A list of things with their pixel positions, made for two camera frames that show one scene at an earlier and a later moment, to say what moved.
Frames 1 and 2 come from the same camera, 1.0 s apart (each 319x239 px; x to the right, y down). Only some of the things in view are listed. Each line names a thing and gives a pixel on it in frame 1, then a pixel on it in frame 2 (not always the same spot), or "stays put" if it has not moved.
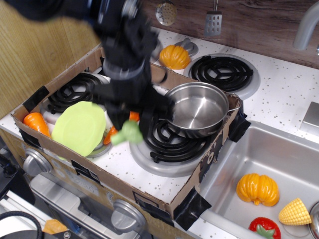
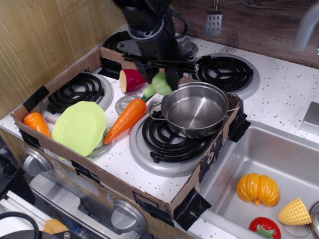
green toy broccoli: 130,132 -> 159,84
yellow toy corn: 294,212 stays put
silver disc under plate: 100,150 stays put
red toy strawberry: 265,227 stays put
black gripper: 137,94 -> 157,46
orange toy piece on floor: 53,226 stays put
